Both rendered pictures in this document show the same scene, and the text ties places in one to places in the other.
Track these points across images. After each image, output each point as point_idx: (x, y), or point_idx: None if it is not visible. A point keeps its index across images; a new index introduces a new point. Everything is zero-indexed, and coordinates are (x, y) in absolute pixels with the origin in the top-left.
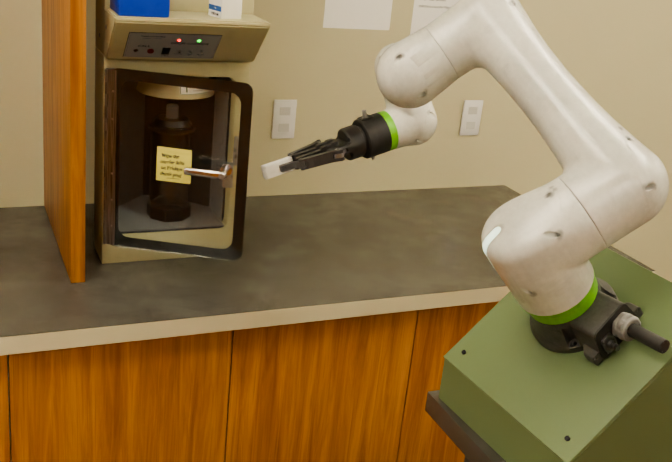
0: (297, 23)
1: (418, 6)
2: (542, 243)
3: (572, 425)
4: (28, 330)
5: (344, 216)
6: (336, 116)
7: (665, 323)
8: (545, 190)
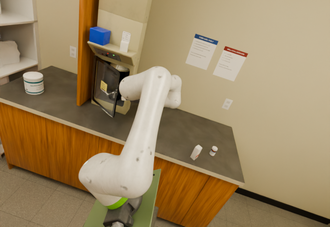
0: (178, 59)
1: (218, 66)
2: (84, 180)
3: None
4: (47, 112)
5: (169, 116)
6: (183, 88)
7: None
8: (104, 158)
